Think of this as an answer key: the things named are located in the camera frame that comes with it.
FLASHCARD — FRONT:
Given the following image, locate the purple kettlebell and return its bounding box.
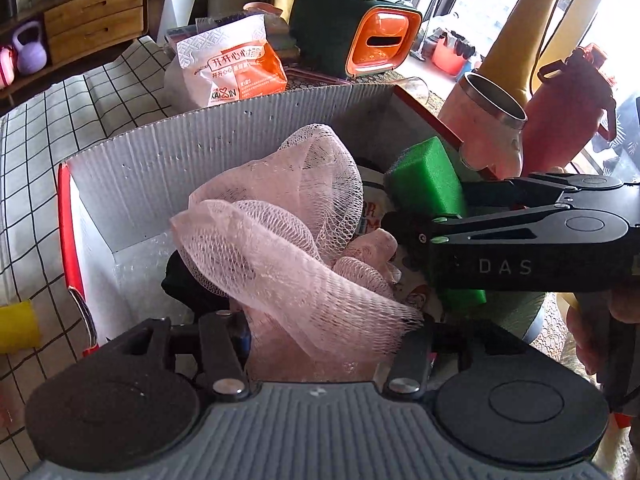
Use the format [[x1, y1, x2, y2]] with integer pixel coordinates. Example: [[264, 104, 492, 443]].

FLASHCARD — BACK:
[[10, 20, 50, 76]]

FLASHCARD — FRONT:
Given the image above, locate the red water bottle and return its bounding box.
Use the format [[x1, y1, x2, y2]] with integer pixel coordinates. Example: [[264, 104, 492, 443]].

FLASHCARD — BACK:
[[519, 43, 619, 174]]

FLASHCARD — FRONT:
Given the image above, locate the red cardboard box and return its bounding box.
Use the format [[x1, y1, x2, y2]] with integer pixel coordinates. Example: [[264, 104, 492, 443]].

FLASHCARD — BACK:
[[57, 82, 501, 361]]

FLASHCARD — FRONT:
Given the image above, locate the wooden cabinet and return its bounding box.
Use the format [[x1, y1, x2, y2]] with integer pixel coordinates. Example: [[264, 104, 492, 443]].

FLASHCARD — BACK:
[[0, 0, 151, 107]]

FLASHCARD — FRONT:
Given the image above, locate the pink bowl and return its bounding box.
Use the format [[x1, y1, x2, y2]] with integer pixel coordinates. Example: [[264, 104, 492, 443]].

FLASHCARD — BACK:
[[243, 1, 287, 22]]

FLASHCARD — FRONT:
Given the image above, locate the green sponge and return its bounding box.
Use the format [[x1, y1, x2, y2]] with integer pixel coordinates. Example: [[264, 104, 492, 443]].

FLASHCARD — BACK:
[[383, 137, 488, 314]]

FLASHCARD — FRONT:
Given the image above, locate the black cloth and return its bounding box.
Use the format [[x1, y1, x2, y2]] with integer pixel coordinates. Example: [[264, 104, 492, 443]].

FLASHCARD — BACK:
[[160, 251, 237, 317]]

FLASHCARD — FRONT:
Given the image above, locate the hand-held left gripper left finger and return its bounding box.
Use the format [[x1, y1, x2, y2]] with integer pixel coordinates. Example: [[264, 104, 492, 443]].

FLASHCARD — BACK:
[[106, 309, 252, 402]]

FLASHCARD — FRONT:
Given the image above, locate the red pen holder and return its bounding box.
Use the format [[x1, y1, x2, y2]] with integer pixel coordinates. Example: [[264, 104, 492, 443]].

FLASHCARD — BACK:
[[431, 29, 477, 77]]

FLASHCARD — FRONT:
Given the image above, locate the orange and white tissue pack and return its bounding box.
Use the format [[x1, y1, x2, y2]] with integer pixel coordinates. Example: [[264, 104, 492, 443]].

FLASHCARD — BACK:
[[164, 13, 289, 110]]

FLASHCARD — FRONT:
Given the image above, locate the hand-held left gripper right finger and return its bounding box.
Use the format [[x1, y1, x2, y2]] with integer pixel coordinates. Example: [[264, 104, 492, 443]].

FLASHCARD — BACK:
[[381, 319, 532, 402]]

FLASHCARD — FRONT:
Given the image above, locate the pink steel tumbler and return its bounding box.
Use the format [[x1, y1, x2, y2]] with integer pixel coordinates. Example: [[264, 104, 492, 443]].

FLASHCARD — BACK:
[[437, 72, 529, 182]]

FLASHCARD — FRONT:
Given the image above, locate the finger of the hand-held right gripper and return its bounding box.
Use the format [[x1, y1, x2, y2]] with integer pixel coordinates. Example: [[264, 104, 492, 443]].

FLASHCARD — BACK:
[[461, 173, 624, 212], [381, 204, 572, 247]]

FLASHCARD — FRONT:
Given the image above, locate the pink mesh bath pouf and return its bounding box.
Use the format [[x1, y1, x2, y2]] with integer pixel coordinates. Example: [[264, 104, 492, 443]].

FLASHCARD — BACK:
[[169, 123, 427, 384]]

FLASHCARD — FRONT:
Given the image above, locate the green and orange storage box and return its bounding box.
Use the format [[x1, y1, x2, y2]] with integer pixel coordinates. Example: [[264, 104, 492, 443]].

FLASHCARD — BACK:
[[288, 0, 424, 82]]

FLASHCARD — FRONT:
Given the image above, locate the person's right hand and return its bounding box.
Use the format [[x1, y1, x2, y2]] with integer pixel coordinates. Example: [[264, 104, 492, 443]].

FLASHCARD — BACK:
[[566, 284, 640, 380]]

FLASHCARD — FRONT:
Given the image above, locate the white planter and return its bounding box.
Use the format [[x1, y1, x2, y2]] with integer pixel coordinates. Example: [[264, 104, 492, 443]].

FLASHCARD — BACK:
[[156, 0, 206, 47]]

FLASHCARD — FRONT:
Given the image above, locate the beige woven table mat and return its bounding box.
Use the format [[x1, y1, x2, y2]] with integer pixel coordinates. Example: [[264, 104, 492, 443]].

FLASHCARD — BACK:
[[530, 287, 608, 401]]

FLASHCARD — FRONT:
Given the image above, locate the yellow plastic cup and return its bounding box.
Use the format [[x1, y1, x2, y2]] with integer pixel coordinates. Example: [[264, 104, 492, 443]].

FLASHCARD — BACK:
[[0, 300, 42, 356]]

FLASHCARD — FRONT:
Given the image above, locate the checkered tablecloth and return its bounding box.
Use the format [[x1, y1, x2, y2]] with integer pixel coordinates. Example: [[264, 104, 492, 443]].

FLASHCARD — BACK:
[[0, 35, 201, 461]]

